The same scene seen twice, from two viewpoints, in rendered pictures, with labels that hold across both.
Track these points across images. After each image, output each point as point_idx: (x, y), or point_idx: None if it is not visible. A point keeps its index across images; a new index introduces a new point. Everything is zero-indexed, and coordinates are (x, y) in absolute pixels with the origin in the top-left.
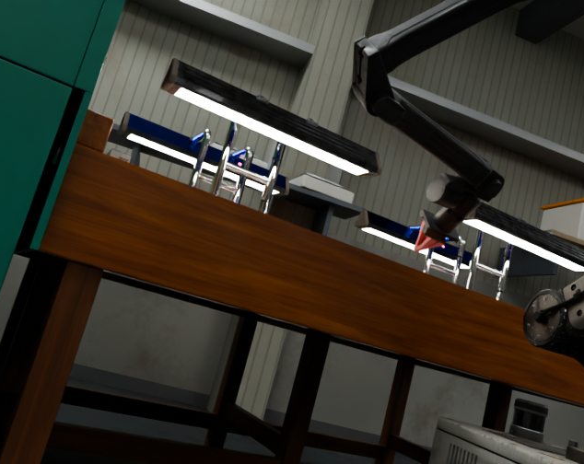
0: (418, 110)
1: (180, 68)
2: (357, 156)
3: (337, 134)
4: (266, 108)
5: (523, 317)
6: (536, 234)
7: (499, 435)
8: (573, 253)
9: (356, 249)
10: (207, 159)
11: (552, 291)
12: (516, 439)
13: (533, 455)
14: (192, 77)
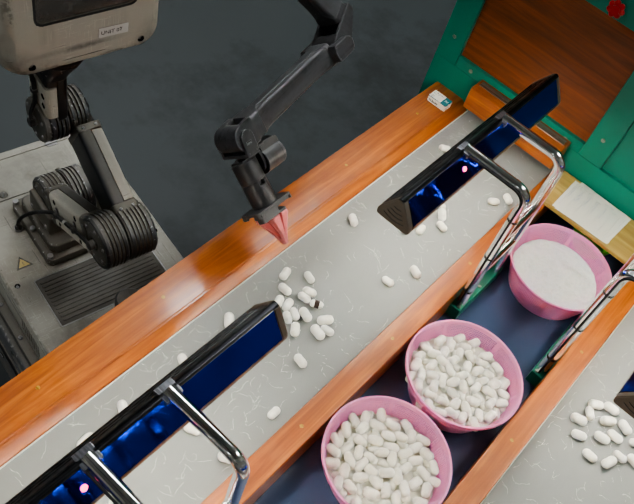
0: (301, 59)
1: (540, 80)
2: (404, 185)
3: (440, 164)
4: (488, 122)
5: (157, 242)
6: (124, 412)
7: (158, 268)
8: (16, 497)
9: (307, 172)
10: None
11: (141, 203)
12: (146, 264)
13: (146, 208)
14: (529, 87)
